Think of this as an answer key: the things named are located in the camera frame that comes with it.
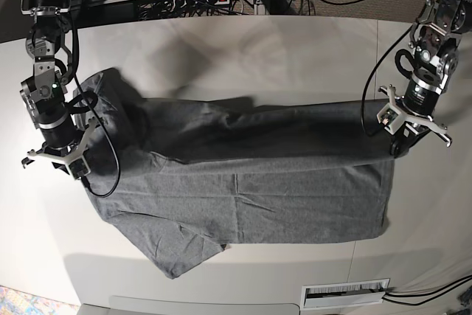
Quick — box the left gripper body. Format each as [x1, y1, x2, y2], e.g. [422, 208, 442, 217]
[379, 75, 452, 145]

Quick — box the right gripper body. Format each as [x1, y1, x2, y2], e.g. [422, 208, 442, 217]
[21, 111, 98, 170]

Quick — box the grey T-shirt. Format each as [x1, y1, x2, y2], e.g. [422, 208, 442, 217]
[82, 69, 395, 279]

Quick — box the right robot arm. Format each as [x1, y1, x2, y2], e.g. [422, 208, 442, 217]
[20, 0, 99, 179]

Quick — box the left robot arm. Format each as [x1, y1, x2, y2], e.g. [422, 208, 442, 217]
[377, 0, 471, 157]

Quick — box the black power strip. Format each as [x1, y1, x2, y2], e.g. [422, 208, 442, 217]
[138, 0, 232, 21]

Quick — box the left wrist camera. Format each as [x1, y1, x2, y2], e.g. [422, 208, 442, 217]
[377, 103, 403, 135]

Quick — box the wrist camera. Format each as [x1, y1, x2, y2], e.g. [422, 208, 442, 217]
[66, 156, 91, 180]
[377, 103, 403, 135]

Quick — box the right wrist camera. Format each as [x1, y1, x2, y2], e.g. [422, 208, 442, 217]
[66, 156, 91, 180]

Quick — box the white cable grommet box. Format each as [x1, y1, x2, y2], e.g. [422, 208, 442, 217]
[299, 278, 390, 311]

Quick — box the black cable pair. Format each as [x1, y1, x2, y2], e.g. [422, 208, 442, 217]
[383, 274, 472, 307]

